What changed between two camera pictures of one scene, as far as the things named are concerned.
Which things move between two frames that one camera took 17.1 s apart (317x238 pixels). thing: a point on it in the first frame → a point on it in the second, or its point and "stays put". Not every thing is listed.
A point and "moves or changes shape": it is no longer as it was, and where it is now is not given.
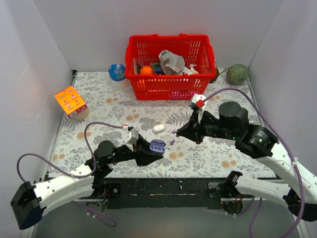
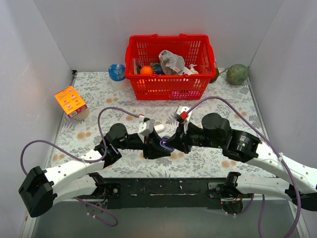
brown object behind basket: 217,75 stays put
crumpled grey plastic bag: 171,63 stays put
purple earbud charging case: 157,146 moves or changes shape
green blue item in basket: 157,68 stays put
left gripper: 138,151 → 149,147
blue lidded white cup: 117,74 stays put
